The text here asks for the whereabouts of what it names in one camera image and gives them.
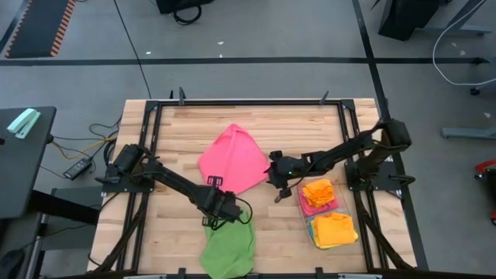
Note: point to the black frame clamp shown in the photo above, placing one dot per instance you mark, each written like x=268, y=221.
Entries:
x=319, y=273
x=181, y=273
x=324, y=98
x=181, y=97

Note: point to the black aluminium table frame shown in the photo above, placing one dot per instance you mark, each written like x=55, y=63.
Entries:
x=248, y=102

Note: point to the black desk leg frame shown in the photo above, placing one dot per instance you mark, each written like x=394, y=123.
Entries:
x=62, y=207

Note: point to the clear plastic bin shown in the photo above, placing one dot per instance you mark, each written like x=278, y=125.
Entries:
x=348, y=182

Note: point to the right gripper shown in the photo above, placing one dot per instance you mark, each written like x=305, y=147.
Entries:
x=288, y=168

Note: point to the black caster wheel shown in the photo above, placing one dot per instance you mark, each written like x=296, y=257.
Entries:
x=475, y=91

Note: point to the grey desk foot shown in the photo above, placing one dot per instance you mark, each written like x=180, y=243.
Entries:
x=469, y=133

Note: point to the black side desk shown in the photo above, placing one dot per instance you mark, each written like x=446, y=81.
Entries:
x=23, y=174

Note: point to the black desk base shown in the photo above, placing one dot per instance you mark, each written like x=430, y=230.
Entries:
x=407, y=15

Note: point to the pink microfiber towel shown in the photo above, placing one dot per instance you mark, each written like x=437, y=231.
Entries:
x=310, y=209
x=236, y=159

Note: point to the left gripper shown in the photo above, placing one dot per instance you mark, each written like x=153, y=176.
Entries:
x=222, y=205

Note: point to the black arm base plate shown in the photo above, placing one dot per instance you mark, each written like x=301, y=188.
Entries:
x=350, y=182
x=112, y=188

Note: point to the yellow microfiber towel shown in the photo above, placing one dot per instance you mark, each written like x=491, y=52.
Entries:
x=321, y=245

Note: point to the black power adapter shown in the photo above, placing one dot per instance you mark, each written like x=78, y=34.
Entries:
x=77, y=169

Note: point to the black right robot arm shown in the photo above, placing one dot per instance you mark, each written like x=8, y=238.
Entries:
x=348, y=151

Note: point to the mint green stapler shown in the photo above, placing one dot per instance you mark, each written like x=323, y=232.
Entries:
x=23, y=123

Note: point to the red cart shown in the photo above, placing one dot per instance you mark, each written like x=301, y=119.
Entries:
x=484, y=166

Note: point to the black equipment box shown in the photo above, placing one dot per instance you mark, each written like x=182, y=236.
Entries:
x=182, y=4

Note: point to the black orange-edged floor mat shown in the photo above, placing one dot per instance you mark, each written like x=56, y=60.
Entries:
x=38, y=27

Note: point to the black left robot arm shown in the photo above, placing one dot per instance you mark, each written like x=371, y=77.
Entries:
x=170, y=180

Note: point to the orange microfiber towel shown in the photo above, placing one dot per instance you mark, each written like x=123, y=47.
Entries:
x=333, y=228
x=319, y=191

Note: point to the green microfiber towel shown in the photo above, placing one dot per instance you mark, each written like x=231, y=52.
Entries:
x=228, y=252

